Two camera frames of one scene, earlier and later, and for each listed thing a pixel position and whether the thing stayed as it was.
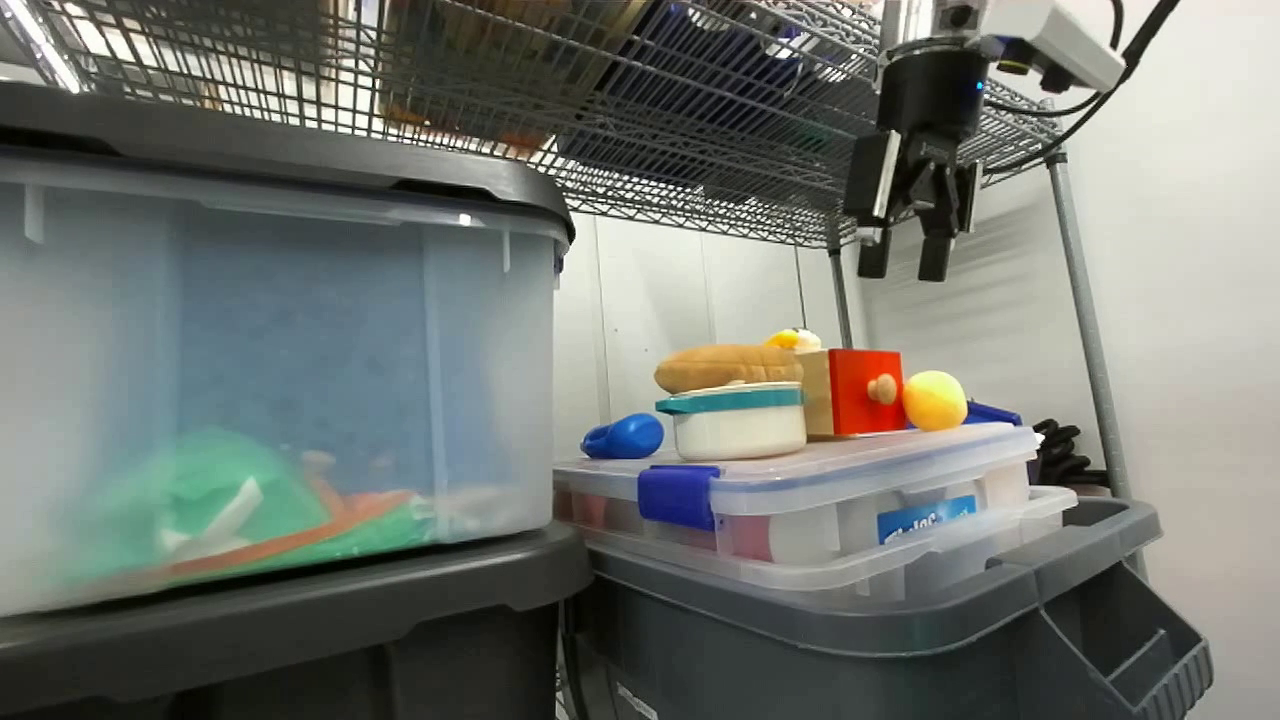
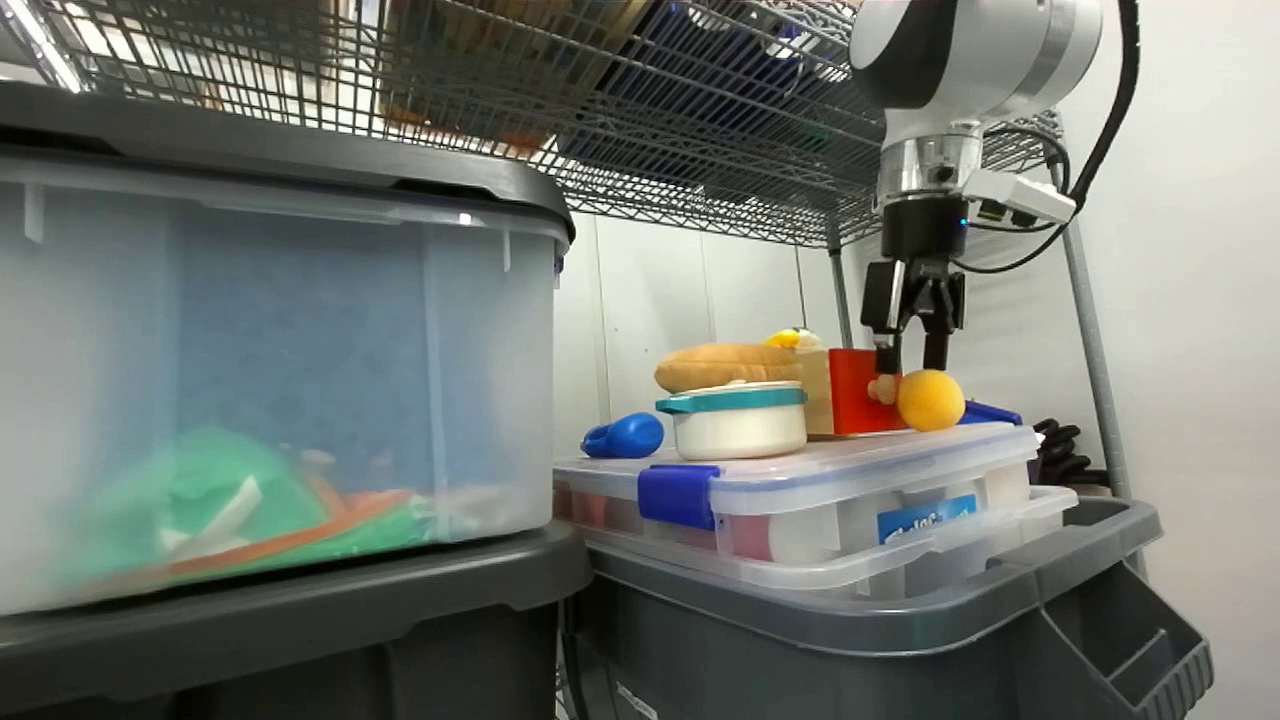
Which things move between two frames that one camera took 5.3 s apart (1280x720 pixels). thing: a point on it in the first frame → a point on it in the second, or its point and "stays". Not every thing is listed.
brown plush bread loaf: (730, 367) stays
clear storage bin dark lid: (238, 351) stays
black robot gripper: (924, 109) → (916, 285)
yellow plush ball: (932, 401) stays
